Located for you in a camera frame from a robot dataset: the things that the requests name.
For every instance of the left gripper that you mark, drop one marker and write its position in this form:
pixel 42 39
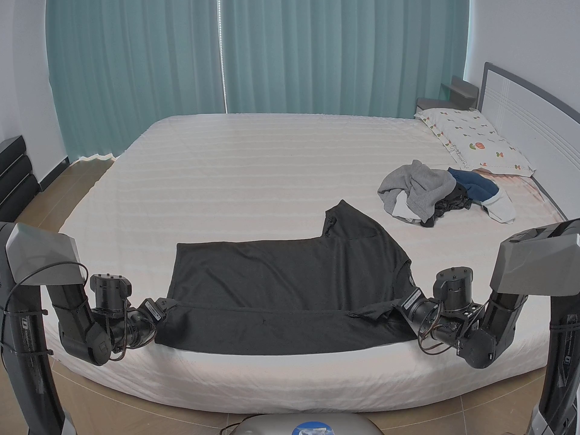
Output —
pixel 152 329

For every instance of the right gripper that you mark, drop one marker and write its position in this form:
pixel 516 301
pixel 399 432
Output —
pixel 421 313

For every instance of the black T-shirt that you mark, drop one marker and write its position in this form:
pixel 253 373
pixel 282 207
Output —
pixel 272 297

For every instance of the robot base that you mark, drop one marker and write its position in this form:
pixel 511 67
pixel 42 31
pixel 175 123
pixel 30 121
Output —
pixel 272 426

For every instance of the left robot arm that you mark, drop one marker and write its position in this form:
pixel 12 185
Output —
pixel 40 252

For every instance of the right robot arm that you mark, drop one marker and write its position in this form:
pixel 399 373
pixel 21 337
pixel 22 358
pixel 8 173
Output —
pixel 534 261

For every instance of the pile of clothes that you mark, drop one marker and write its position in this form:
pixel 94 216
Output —
pixel 426 186

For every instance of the white printed pillow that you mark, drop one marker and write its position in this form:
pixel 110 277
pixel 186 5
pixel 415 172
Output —
pixel 475 138

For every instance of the bed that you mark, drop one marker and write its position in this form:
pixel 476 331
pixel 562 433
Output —
pixel 272 166

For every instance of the black chest of drawers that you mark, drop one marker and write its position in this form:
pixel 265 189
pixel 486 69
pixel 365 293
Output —
pixel 16 175

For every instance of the grey bedside table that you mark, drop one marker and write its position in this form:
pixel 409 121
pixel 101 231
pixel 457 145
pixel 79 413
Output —
pixel 462 91

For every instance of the blue-green curtain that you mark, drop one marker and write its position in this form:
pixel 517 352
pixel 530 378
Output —
pixel 136 61
pixel 353 39

